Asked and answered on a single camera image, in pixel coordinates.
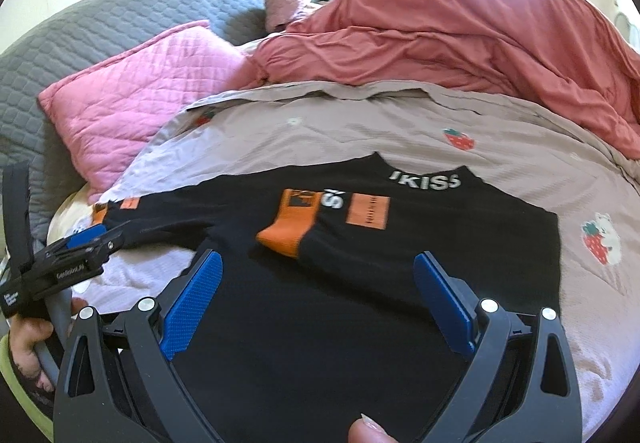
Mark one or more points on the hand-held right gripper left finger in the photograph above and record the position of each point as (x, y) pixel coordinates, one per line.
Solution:
(192, 305)

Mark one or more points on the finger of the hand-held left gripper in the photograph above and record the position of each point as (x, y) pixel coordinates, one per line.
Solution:
(75, 263)
(87, 235)

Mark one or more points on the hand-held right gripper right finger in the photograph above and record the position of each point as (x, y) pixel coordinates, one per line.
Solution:
(445, 305)

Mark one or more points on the black sweater with orange cuffs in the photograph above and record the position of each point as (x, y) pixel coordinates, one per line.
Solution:
(300, 348)

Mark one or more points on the person's left hand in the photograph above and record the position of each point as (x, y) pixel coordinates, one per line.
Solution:
(27, 335)

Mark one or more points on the pink quilted pillow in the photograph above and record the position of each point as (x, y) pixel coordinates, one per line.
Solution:
(140, 93)

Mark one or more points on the beige strawberry print blanket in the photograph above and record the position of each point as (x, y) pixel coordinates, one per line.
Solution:
(350, 123)

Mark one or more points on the salmon red duvet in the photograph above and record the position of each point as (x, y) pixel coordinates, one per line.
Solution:
(450, 33)

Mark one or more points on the mauve quilted cushion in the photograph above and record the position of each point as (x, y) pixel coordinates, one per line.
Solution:
(287, 5)

